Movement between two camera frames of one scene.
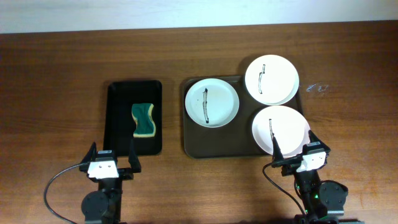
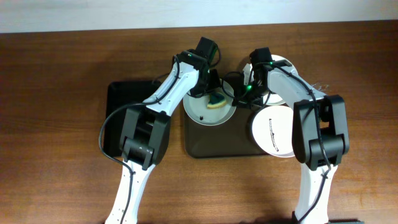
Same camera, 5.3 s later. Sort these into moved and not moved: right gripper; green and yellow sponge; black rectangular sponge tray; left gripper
Moved: green and yellow sponge; right gripper; left gripper
Not moved: black rectangular sponge tray
